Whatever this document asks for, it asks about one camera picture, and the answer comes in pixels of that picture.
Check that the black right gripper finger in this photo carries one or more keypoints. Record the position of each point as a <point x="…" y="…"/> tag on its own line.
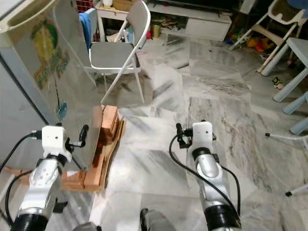
<point x="179" y="130"/>

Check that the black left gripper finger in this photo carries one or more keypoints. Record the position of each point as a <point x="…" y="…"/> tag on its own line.
<point x="84" y="134"/>

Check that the orange brick fridge base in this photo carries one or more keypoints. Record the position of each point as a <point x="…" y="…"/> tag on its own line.
<point x="108" y="130"/>

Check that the blue round fridge magnet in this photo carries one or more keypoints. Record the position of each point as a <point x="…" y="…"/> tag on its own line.
<point x="61" y="111"/>

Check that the silver fridge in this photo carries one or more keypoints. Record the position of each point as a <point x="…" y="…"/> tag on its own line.
<point x="24" y="96"/>

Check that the green fresh fridge sticker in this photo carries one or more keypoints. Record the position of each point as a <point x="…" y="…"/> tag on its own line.
<point x="45" y="53"/>

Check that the grey folding chair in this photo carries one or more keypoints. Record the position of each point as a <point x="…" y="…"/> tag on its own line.
<point x="110" y="55"/>

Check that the grey robot left leg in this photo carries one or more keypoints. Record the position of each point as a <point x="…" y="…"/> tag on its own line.
<point x="84" y="227"/>

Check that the grey robot leg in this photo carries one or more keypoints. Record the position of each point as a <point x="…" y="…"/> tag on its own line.
<point x="84" y="227"/>
<point x="159" y="222"/>

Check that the grey robot right leg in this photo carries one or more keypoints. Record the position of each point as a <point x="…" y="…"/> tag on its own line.
<point x="159" y="222"/>

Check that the white TV cabinet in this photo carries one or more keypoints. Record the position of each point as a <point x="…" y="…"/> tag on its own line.
<point x="207" y="28"/>

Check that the small green toy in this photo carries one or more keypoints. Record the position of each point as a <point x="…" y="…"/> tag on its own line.
<point x="277" y="83"/>

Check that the blue cloth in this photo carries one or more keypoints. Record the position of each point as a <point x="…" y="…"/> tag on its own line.
<point x="85" y="26"/>

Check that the yellow red toy pile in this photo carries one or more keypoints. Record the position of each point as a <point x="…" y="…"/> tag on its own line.
<point x="262" y="44"/>

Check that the brown cardboard box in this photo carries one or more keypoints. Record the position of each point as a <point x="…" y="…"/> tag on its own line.
<point x="124" y="5"/>

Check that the white high chair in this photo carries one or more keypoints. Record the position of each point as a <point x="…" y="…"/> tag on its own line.
<point x="284" y="12"/>

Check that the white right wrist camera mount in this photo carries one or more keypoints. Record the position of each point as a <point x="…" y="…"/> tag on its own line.
<point x="203" y="134"/>

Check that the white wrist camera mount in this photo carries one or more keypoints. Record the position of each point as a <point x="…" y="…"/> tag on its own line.
<point x="203" y="134"/>
<point x="54" y="139"/>

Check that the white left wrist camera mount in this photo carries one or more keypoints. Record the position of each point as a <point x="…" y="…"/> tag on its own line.
<point x="54" y="139"/>

